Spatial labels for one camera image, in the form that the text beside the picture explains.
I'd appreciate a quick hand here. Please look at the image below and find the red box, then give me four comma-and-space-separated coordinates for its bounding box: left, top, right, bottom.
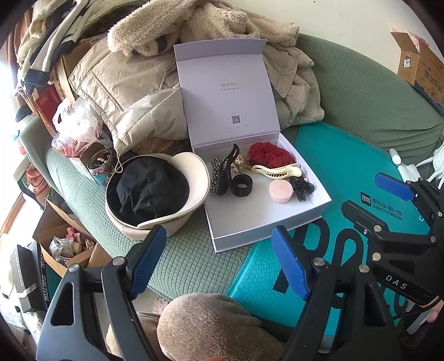
33, 85, 65, 137

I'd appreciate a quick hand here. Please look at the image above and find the black wide hair band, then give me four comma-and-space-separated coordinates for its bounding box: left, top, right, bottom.
231, 174, 253, 198

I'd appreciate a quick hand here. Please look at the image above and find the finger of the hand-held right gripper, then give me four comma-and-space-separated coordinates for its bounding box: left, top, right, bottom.
341, 200, 444, 251
375, 173, 444, 226

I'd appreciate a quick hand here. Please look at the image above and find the white gift box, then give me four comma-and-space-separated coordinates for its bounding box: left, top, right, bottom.
173, 39, 332, 253

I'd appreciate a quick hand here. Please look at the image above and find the pink round compact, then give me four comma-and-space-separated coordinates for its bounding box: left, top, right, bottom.
269, 179, 294, 204

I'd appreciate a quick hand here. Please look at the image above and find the white sweatshirt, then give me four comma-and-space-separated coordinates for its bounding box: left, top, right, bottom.
414, 142, 444, 190

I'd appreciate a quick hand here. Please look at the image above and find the red fuzzy scrunchie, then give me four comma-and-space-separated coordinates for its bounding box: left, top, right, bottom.
247, 142, 295, 169

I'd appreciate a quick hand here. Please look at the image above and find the brown cardboard box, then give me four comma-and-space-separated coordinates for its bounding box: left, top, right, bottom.
55, 38, 108, 105

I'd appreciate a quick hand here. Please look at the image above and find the beige puffer jacket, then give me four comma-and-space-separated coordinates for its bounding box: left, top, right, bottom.
67, 38, 325, 155

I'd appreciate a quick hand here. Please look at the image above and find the beige cap black lining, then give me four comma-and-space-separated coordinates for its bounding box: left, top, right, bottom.
105, 153, 210, 240

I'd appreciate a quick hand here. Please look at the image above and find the pink printed box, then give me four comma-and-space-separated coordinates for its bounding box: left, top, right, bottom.
24, 163, 49, 195

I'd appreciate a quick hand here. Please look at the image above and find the open cardboard box of clutter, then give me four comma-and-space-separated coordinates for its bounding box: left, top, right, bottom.
33, 199, 113, 278

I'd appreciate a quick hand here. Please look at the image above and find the pile of clothes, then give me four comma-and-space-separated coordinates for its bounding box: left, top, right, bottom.
16, 0, 115, 87

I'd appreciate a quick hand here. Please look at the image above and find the cream hair clip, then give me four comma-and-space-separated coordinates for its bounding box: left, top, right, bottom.
250, 162, 302, 180

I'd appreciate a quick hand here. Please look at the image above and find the person's leg beige fleece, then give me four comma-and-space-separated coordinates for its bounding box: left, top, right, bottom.
106, 292, 288, 361

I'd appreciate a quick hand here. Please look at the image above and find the black bow pearl hair clip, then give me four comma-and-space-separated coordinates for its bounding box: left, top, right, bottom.
289, 175, 316, 202

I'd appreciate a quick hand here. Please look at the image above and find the black printed box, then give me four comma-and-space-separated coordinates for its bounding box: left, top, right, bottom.
9, 239, 49, 313

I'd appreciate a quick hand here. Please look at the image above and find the beige fleece coat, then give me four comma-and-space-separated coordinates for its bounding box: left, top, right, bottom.
107, 0, 299, 58

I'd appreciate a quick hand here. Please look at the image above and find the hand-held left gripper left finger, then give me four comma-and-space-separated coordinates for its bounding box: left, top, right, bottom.
36, 225, 168, 361

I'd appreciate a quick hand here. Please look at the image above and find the clear bear hair clip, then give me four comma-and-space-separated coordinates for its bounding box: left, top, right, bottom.
232, 155, 253, 174

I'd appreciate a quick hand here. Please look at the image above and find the teal bubble mailer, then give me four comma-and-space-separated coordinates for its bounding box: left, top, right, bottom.
227, 121, 444, 348

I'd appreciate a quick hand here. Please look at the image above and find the person's right hand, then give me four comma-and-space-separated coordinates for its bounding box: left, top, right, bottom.
425, 299, 444, 323

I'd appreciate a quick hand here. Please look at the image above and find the white plastic bag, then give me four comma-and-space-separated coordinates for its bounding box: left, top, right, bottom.
51, 97, 113, 157

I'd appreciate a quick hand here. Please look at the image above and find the patterned tin can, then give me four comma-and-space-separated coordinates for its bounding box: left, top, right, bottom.
87, 147, 118, 188

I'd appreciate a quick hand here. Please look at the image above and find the labelled cardboard box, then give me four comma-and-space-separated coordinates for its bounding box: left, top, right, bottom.
391, 28, 444, 115

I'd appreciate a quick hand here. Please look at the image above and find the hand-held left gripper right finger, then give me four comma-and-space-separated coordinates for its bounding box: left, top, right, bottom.
271, 225, 403, 361

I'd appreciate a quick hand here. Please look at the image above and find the black white checkered scrunchie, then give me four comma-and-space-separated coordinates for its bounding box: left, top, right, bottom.
209, 158, 226, 195

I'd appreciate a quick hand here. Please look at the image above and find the green sofa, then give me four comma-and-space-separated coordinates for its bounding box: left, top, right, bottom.
19, 33, 444, 302

